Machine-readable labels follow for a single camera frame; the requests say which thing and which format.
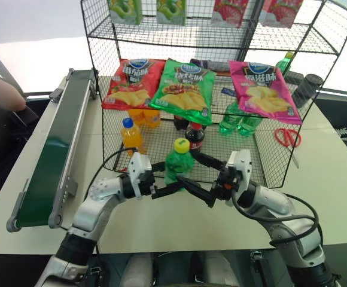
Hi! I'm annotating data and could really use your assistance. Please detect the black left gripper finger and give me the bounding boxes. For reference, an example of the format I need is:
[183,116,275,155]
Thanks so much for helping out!
[151,181,182,200]
[150,160,168,176]

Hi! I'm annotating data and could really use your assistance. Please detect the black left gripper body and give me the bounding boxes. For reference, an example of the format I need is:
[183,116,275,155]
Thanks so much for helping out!
[137,170,157,198]

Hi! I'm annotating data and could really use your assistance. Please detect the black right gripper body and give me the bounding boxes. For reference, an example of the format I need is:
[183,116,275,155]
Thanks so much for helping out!
[211,166,239,203]

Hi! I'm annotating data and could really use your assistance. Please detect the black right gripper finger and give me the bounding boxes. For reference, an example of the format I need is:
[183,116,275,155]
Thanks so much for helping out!
[194,152,228,173]
[176,175,218,209]

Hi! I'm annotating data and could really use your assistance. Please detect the green bottle with yellow cap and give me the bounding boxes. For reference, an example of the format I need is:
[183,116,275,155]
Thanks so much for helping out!
[163,138,196,187]

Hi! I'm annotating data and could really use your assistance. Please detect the green conveyor belt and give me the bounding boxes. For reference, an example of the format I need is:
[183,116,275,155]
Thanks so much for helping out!
[6,68,100,233]

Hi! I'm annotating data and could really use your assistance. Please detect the cola bottle with red label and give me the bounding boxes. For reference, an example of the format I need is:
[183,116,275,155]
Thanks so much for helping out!
[184,121,207,157]
[173,114,190,132]

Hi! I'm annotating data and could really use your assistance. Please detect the orange soda bottle blue cap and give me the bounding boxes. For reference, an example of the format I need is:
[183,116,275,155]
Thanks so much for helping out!
[120,117,147,155]

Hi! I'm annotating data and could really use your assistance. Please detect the green soda bottle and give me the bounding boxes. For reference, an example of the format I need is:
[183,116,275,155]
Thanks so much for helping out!
[238,111,263,138]
[218,102,243,137]

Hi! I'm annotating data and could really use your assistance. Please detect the green chips bag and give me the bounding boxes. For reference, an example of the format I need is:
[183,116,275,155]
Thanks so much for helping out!
[148,57,217,126]

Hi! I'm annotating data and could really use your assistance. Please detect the dark rounded robot body shape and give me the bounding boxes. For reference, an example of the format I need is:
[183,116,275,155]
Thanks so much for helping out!
[124,251,233,287]

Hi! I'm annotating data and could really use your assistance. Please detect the red chips bag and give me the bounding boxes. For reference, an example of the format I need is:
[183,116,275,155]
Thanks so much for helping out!
[101,58,166,111]

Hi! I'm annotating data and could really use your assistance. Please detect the pink chips bag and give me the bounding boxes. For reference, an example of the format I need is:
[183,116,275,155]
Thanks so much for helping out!
[227,60,303,126]

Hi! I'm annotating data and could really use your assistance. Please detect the black table clamp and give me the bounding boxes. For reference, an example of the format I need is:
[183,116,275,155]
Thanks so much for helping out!
[249,250,270,287]

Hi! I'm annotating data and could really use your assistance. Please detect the dark round jar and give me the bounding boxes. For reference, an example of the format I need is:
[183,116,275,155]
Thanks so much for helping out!
[293,74,325,109]
[283,71,306,101]

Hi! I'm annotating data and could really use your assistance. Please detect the strawberry drink carton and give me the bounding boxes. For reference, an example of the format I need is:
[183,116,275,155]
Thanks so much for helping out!
[211,0,248,29]

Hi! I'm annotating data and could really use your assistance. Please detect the green drink carton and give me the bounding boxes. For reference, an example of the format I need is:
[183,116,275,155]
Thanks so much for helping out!
[156,0,188,26]

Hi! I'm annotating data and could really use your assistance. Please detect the green hanging snack packets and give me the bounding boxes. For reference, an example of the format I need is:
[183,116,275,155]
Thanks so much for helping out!
[107,0,144,26]

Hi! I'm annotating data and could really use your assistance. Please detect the red hanging snack packets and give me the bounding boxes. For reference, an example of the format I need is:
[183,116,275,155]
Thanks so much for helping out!
[257,0,305,29]

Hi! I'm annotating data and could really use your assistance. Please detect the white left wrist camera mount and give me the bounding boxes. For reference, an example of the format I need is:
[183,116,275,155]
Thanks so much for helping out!
[127,152,154,199]

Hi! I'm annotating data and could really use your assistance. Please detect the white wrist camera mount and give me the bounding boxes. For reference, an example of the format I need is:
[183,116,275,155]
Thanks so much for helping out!
[127,152,154,199]
[224,149,254,207]

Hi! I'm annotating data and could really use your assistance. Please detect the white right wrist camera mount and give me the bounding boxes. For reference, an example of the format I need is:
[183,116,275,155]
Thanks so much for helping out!
[224,149,254,207]

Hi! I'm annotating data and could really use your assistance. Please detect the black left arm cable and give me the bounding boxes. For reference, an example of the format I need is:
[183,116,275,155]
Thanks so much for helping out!
[87,146,139,210]

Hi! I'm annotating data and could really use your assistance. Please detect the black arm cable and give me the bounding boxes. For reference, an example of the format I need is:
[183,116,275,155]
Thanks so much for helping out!
[230,179,324,249]
[87,146,139,210]

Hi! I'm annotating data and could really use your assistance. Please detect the red handled scissors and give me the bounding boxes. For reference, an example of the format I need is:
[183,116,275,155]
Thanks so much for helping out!
[274,127,303,169]

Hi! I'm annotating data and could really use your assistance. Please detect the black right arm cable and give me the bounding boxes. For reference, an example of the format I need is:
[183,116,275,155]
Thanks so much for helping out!
[230,179,324,249]

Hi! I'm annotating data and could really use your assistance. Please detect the black wire rack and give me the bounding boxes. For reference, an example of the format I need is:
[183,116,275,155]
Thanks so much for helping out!
[80,0,347,189]

